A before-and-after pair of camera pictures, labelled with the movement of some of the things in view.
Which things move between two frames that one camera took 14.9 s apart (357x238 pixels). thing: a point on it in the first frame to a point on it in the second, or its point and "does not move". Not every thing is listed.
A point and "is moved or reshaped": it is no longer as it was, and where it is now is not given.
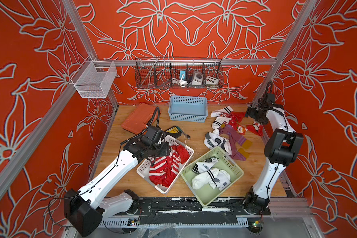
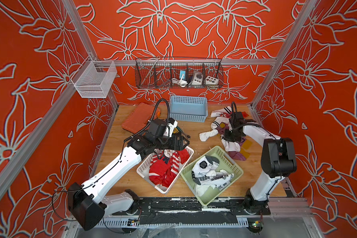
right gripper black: (252, 114) to (226, 137)
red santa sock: (256, 128) is moved or reshaped
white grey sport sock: (212, 140) to (204, 172)
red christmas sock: (184, 154) does not move
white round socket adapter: (197, 78) does not move
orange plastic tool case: (144, 116) does not move
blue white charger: (181, 73) does not move
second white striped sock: (219, 121) does not move
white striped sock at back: (216, 113) does not move
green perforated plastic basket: (209, 195) does not move
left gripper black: (166, 149) to (180, 146)
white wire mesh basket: (94, 79) does not move
